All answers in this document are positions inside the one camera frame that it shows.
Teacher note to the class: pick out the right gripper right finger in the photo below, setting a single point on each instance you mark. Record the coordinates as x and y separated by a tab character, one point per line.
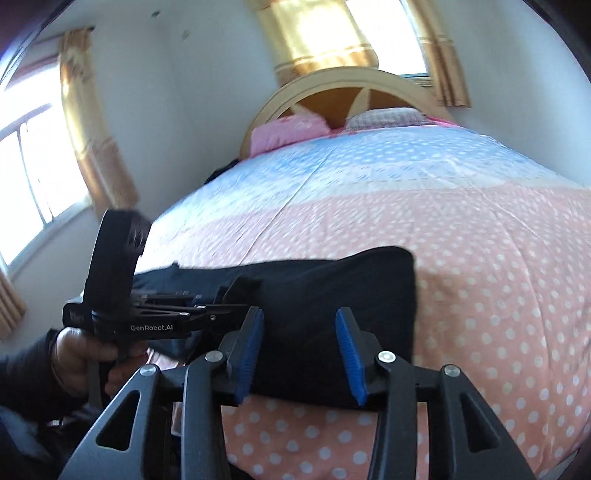
466	439

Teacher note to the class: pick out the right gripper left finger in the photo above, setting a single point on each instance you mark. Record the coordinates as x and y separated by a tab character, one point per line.
169	421

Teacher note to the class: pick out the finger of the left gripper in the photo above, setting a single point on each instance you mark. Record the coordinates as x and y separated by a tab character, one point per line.
151	297
200	314

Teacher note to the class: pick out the black pants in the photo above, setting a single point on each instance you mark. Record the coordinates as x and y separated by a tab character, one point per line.
299	360

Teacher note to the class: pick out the black clothing beside bed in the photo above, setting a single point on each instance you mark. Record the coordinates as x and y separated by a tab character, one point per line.
218	172

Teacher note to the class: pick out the person's left hand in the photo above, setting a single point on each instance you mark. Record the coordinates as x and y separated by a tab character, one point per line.
75	349

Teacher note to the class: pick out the yellow far left curtain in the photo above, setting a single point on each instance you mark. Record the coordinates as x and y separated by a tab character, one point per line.
12	307

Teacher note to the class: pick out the yellow curtain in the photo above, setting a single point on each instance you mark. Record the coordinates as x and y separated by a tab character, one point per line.
443	62
12	307
307	36
97	154

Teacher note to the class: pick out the dark person's left sleeve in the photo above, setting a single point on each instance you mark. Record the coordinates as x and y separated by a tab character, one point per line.
31	397

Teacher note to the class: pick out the left window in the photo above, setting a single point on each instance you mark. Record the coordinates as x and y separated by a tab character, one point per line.
41	185

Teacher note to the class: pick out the window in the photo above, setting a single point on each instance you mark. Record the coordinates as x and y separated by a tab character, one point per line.
390	28
41	185

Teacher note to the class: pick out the polka dot bed sheet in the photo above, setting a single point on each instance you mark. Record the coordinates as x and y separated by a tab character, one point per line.
448	246

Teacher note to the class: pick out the pink pillow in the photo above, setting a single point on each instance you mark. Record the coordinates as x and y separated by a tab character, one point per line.
286	131

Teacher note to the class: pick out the cream wooden headboard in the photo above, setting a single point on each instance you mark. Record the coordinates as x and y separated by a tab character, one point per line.
339	93

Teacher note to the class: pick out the striped pillow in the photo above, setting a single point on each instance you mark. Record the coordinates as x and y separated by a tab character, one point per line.
388	118

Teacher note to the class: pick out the yellow centre curtain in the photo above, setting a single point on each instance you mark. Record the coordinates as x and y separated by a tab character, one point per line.
307	36

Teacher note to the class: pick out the yellow right curtain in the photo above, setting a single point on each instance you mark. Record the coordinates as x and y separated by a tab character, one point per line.
443	62

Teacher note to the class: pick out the back window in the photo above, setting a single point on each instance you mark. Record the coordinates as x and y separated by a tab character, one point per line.
390	28

